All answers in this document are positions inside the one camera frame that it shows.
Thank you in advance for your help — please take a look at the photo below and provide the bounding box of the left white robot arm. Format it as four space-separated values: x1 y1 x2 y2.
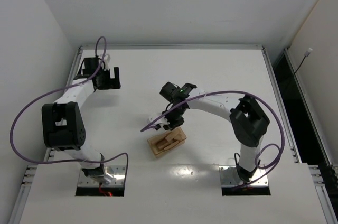
42 56 121 185

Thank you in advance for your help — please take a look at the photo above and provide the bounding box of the metal base plate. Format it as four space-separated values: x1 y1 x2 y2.
78 165 127 187
219 165 269 189

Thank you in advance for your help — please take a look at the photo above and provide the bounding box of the black wall cable with plug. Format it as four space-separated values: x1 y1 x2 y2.
293 48 313 77

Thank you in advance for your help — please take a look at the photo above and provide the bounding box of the clear amber plastic bin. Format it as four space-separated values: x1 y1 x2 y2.
147 127 187 158

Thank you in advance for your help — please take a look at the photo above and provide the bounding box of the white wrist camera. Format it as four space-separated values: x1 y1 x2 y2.
101 54 110 71
147 112 169 130

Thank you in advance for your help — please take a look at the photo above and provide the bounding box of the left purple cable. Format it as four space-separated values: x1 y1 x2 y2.
10 36 129 176

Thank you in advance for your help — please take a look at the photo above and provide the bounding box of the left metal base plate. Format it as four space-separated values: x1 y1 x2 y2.
78 165 127 187

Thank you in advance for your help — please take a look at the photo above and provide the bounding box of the long light wood block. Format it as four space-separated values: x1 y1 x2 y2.
164 131 182 146

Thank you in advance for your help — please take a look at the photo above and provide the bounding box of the long pale wood block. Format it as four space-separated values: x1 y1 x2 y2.
155 139 171 152

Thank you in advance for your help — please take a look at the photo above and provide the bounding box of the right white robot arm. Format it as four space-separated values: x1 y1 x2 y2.
159 82 270 183

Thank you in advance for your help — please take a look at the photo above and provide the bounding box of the aluminium table frame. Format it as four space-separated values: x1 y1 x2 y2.
20 45 337 223

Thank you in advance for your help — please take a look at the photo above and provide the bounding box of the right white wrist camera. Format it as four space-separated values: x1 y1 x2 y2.
147 112 169 130

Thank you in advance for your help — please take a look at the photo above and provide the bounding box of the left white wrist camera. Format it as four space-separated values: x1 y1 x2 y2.
101 54 110 71

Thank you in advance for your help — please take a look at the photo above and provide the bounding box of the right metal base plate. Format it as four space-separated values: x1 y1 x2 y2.
219 165 269 189

